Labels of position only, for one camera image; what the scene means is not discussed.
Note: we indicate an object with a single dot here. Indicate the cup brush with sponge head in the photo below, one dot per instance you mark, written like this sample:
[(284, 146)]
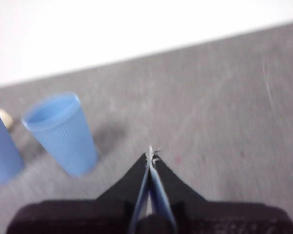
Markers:
[(6, 119)]

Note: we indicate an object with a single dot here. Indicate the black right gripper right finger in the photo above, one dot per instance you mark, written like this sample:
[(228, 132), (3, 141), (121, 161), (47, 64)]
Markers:
[(222, 217)]

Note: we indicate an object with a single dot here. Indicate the blue ribbed plastic cup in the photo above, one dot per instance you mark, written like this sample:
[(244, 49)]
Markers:
[(63, 136), (2, 151)]

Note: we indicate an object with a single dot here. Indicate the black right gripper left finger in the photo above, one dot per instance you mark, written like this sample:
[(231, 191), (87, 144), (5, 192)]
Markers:
[(107, 214)]

